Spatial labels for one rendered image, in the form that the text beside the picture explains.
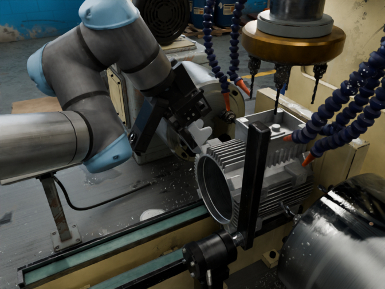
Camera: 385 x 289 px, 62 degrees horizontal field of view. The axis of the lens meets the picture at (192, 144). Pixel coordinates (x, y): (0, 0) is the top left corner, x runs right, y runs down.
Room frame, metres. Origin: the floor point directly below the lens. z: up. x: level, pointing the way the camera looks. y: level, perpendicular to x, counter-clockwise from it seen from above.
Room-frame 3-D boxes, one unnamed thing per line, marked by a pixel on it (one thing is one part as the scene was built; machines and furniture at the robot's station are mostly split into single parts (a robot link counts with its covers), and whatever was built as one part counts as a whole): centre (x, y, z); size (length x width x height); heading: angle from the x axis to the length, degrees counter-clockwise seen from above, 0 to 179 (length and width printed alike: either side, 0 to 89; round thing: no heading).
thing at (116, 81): (1.10, 0.14, 0.99); 0.35 x 0.31 x 0.37; 28
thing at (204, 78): (0.89, 0.02, 1.04); 0.37 x 0.25 x 0.25; 28
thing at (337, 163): (0.65, -0.28, 0.97); 0.30 x 0.11 x 0.34; 28
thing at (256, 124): (0.40, -0.09, 1.12); 0.04 x 0.03 x 0.26; 118
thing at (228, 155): (0.57, -0.13, 1.01); 0.20 x 0.19 x 0.19; 117
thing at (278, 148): (0.59, -0.17, 1.11); 0.12 x 0.11 x 0.07; 117
